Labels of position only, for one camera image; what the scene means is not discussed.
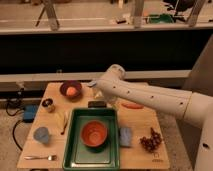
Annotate black eraser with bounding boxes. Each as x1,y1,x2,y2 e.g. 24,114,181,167
88,101,107,108

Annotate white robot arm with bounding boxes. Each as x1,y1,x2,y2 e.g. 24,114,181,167
95,64,213,171

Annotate red bowl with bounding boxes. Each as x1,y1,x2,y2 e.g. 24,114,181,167
80,120,108,148

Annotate dark purple bowl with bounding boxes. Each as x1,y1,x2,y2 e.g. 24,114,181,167
60,80,82,98

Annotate orange carrot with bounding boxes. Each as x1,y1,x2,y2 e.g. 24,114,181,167
121,103,144,109

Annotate blue sponge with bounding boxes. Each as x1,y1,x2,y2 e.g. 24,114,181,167
119,127,132,148

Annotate orange peach fruit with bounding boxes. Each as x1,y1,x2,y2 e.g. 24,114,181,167
66,87,77,96

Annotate yellow banana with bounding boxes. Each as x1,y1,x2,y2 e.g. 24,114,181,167
54,112,68,135

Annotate bunch of dark grapes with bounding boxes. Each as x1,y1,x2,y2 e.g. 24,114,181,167
140,128,163,153

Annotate small tin can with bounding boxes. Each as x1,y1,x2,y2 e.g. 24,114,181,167
42,98,55,113

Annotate green plastic tray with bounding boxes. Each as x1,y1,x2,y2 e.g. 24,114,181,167
62,108,120,171

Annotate blue plastic cup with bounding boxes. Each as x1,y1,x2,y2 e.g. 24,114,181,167
33,127,50,144

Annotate blue power box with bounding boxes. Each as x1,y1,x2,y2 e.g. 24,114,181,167
23,105,38,123

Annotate silver fork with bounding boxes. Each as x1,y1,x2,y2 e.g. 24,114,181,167
24,155,57,161

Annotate black cable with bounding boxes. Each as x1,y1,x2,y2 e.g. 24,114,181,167
5,87,27,151

